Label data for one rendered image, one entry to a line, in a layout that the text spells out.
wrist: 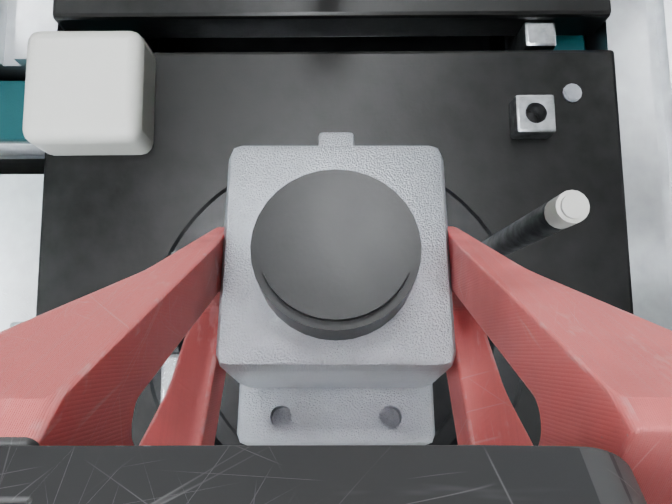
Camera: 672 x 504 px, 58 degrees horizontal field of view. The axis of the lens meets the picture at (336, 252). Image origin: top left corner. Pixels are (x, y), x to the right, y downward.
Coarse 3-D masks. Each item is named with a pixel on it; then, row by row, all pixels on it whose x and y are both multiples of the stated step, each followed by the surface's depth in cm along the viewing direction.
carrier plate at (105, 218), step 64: (192, 64) 26; (256, 64) 26; (320, 64) 26; (384, 64) 26; (448, 64) 26; (512, 64) 26; (576, 64) 26; (192, 128) 25; (256, 128) 25; (320, 128) 25; (384, 128) 25; (448, 128) 25; (576, 128) 25; (64, 192) 25; (128, 192) 25; (192, 192) 25; (512, 192) 25; (64, 256) 24; (128, 256) 24; (512, 256) 25; (576, 256) 25
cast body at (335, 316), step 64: (256, 192) 12; (320, 192) 11; (384, 192) 11; (256, 256) 11; (320, 256) 10; (384, 256) 10; (448, 256) 12; (256, 320) 11; (320, 320) 10; (384, 320) 11; (448, 320) 11; (256, 384) 13; (320, 384) 13; (384, 384) 13
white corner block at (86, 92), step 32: (64, 32) 24; (96, 32) 24; (128, 32) 24; (32, 64) 23; (64, 64) 23; (96, 64) 23; (128, 64) 23; (32, 96) 23; (64, 96) 23; (96, 96) 23; (128, 96) 23; (32, 128) 23; (64, 128) 23; (96, 128) 23; (128, 128) 23
